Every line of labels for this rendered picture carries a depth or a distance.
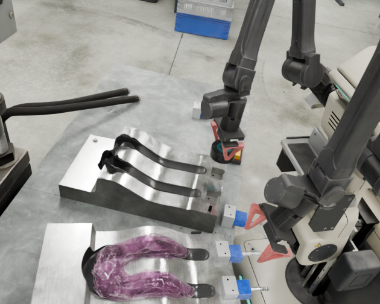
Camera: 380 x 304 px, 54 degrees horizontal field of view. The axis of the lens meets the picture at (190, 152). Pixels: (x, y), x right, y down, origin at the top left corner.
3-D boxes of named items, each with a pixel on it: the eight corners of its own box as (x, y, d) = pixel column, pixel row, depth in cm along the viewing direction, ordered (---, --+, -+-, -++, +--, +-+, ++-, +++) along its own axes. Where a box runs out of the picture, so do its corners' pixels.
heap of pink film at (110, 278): (188, 243, 106) (192, 226, 101) (196, 303, 93) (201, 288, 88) (95, 244, 102) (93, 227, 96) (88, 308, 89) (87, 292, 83)
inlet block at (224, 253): (254, 251, 111) (259, 240, 107) (259, 266, 107) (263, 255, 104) (212, 251, 109) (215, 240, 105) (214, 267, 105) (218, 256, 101)
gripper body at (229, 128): (224, 143, 108) (229, 123, 103) (212, 121, 115) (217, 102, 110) (243, 141, 110) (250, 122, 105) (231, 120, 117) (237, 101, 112)
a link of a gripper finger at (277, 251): (251, 268, 86) (278, 245, 81) (242, 242, 91) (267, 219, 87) (271, 272, 89) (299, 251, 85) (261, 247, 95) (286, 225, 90)
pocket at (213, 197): (219, 200, 121) (221, 192, 118) (216, 212, 117) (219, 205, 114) (205, 197, 121) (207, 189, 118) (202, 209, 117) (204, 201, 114)
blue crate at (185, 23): (228, 26, 442) (233, 8, 428) (227, 41, 411) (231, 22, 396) (178, 17, 442) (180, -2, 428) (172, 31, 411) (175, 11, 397)
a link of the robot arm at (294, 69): (329, 72, 113) (316, 68, 117) (312, 52, 107) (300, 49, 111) (311, 97, 114) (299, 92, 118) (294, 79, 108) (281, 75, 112)
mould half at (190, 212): (222, 177, 136) (230, 149, 127) (212, 233, 117) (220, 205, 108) (91, 146, 139) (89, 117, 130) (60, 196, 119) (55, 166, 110)
